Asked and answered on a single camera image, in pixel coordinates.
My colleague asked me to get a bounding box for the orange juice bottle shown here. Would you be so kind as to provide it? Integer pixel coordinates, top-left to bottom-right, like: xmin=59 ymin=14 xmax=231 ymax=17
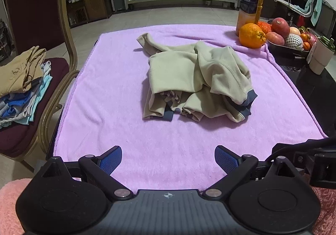
xmin=235 ymin=0 xmax=265 ymax=37

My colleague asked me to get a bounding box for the white cup with green lid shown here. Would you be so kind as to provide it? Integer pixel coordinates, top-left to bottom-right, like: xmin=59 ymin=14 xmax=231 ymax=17
xmin=308 ymin=36 xmax=336 ymax=75

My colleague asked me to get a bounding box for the orange net bag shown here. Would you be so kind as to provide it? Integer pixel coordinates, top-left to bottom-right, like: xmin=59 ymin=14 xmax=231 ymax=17
xmin=257 ymin=21 xmax=275 ymax=34

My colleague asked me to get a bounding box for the fruit in white foam net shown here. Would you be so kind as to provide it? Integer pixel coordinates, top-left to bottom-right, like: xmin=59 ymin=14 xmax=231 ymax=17
xmin=285 ymin=34 xmax=305 ymax=49

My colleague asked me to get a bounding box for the metal fruit tray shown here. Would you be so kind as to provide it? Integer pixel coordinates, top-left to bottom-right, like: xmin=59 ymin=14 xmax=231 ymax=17
xmin=266 ymin=41 xmax=311 ymax=58

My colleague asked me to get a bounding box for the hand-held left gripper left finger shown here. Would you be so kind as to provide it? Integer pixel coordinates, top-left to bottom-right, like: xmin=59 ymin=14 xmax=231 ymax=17
xmin=31 ymin=145 xmax=133 ymax=200

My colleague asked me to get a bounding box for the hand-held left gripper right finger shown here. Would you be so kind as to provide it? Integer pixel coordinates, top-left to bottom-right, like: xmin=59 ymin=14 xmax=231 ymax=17
xmin=201 ymin=145 xmax=305 ymax=200

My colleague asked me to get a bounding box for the maroon chair with gold frame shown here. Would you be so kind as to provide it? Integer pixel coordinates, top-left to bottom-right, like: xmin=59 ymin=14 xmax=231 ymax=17
xmin=0 ymin=0 xmax=80 ymax=172

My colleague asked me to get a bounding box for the round red apple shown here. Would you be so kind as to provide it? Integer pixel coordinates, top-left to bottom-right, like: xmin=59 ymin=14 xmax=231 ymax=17
xmin=271 ymin=18 xmax=290 ymax=36

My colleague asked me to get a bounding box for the large orange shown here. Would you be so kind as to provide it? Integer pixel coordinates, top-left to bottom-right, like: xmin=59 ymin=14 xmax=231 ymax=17
xmin=238 ymin=23 xmax=267 ymax=49

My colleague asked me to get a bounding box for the stack of folded clothes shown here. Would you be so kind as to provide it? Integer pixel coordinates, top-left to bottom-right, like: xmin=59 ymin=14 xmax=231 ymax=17
xmin=0 ymin=46 xmax=53 ymax=129

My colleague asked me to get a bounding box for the teal folding chair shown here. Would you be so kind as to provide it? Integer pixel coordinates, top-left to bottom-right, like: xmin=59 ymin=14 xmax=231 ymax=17
xmin=274 ymin=0 xmax=323 ymax=26

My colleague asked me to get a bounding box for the black low cabinet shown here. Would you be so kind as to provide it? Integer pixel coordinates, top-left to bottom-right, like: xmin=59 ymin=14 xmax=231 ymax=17
xmin=260 ymin=0 xmax=336 ymax=41

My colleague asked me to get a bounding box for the beige sweatshirt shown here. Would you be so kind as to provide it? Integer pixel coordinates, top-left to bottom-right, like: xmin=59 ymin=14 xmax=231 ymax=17
xmin=136 ymin=33 xmax=259 ymax=124

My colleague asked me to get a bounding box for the purple fleece blanket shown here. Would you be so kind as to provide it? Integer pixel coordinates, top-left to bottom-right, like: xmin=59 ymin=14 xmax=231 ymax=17
xmin=51 ymin=24 xmax=328 ymax=191

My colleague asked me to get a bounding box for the wooden cabinet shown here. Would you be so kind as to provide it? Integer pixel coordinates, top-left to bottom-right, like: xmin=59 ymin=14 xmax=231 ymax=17
xmin=66 ymin=0 xmax=113 ymax=28

